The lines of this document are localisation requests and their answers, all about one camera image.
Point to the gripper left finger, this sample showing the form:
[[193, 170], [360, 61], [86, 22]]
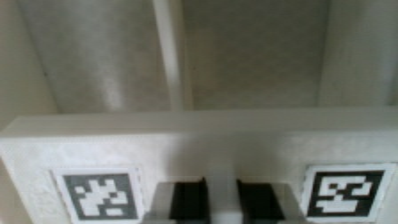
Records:
[[191, 201]]

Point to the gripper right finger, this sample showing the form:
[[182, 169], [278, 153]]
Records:
[[258, 202]]

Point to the white door panel with handle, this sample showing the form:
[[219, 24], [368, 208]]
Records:
[[97, 163]]

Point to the white cabinet body box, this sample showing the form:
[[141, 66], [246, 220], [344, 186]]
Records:
[[120, 56]]

